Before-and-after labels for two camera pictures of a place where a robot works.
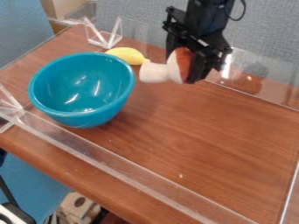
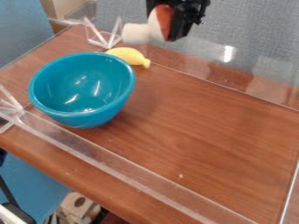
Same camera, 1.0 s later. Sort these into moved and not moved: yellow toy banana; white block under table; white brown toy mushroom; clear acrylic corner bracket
Moved: white brown toy mushroom
Not moved: clear acrylic corner bracket; white block under table; yellow toy banana
